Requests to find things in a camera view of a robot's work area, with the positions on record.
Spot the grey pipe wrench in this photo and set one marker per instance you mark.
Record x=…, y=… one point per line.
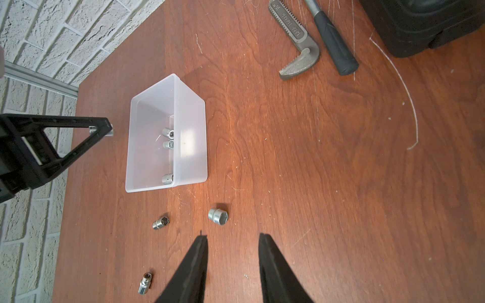
x=305, y=44

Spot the translucent plastic storage box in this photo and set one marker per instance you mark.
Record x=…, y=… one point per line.
x=171, y=104

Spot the black plastic tool case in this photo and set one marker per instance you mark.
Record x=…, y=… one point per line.
x=409, y=27

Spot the aluminium frame rail left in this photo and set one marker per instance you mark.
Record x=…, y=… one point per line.
x=35, y=79

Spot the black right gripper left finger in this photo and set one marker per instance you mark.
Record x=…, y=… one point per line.
x=188, y=282

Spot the silver socket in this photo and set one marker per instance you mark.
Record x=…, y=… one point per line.
x=168, y=133
x=145, y=283
x=160, y=223
x=218, y=216
x=93, y=129

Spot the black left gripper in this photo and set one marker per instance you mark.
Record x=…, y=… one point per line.
x=29, y=159

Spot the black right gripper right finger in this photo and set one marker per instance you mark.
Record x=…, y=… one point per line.
x=278, y=282

